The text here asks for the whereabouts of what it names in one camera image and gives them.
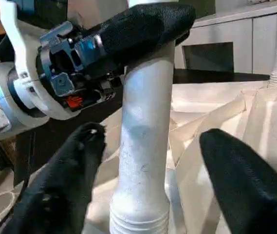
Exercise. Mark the white cabinet with glass doors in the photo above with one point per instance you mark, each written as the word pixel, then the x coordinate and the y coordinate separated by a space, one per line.
pixel 230 34

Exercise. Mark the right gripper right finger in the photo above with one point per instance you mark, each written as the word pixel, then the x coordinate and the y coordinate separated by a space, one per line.
pixel 245 185

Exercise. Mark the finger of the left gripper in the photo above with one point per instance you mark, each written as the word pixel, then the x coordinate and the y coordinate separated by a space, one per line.
pixel 148 27

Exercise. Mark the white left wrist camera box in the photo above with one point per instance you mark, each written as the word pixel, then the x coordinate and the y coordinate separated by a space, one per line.
pixel 21 58

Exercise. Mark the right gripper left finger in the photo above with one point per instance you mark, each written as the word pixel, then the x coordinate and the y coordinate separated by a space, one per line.
pixel 55 190

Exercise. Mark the white plastic table top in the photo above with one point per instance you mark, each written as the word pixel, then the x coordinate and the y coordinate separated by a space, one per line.
pixel 235 112

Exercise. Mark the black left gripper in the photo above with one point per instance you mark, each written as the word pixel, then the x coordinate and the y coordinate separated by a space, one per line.
pixel 75 68

